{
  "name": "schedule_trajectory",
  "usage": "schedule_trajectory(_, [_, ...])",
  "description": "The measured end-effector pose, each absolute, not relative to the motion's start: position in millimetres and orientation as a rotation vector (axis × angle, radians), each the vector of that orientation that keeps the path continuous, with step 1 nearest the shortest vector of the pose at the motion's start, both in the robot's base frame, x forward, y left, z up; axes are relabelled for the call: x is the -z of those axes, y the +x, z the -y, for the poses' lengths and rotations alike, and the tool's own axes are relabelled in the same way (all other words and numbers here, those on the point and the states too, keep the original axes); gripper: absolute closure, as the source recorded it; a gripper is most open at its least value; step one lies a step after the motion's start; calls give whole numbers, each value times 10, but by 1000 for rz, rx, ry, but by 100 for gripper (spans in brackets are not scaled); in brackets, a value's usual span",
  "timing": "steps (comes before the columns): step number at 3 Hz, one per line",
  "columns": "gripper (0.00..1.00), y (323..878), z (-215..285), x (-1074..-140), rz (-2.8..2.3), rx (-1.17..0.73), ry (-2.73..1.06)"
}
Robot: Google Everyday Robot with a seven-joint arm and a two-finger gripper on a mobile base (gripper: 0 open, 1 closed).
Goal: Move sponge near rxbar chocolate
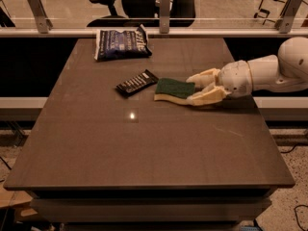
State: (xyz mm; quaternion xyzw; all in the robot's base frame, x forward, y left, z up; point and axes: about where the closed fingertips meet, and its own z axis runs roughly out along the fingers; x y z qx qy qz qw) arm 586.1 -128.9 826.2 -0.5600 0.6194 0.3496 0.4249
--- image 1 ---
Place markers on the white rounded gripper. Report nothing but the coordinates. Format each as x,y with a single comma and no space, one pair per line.
235,78

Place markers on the green and yellow sponge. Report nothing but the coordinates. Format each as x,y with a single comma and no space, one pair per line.
173,91

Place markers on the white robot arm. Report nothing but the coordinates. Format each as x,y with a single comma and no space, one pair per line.
287,71

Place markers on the black rxbar chocolate bar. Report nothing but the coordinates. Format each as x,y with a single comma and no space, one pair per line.
137,83

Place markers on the black wheeled cart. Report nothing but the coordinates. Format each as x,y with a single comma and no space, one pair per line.
269,11

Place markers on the blue chip bag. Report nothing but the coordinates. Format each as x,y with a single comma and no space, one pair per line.
116,45

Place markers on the black office chair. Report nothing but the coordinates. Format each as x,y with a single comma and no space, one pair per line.
145,12

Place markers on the cardboard box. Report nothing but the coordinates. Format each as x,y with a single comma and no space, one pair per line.
19,201

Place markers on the middle metal rail bracket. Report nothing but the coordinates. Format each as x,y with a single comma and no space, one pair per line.
164,16

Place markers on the metal rail bracket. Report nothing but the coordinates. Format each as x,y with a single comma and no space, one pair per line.
286,20
164,16
44,25

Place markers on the right metal rail bracket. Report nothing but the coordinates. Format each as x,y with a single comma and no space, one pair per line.
286,20

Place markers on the left metal rail bracket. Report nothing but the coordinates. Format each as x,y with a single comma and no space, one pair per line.
44,25

